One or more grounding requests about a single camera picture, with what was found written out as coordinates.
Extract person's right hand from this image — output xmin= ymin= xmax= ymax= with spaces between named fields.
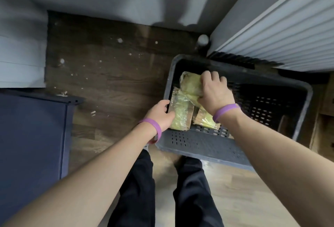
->
xmin=197 ymin=70 xmax=237 ymax=116

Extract person's left hand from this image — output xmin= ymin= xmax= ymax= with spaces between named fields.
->
xmin=146 ymin=100 xmax=176 ymax=133

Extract pile of cardboard boxes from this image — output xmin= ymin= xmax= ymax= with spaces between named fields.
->
xmin=309 ymin=73 xmax=334 ymax=162

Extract grey metal shelving unit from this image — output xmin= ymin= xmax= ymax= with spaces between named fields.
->
xmin=0 ymin=88 xmax=85 ymax=225

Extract person's right forearm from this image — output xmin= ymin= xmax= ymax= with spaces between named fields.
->
xmin=216 ymin=109 xmax=334 ymax=227

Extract person's left forearm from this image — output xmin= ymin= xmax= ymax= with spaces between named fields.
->
xmin=4 ymin=122 xmax=157 ymax=227

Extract purple wristband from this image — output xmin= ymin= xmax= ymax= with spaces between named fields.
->
xmin=213 ymin=103 xmax=241 ymax=123
xmin=138 ymin=118 xmax=162 ymax=144

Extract black plastic crate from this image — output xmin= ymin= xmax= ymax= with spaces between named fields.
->
xmin=155 ymin=54 xmax=313 ymax=171

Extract grey radiator valve cap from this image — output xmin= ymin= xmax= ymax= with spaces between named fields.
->
xmin=197 ymin=34 xmax=209 ymax=47

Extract black trousers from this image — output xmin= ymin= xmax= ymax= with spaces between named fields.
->
xmin=108 ymin=150 xmax=225 ymax=227

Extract white radiator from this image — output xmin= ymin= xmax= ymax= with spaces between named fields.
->
xmin=207 ymin=0 xmax=334 ymax=72

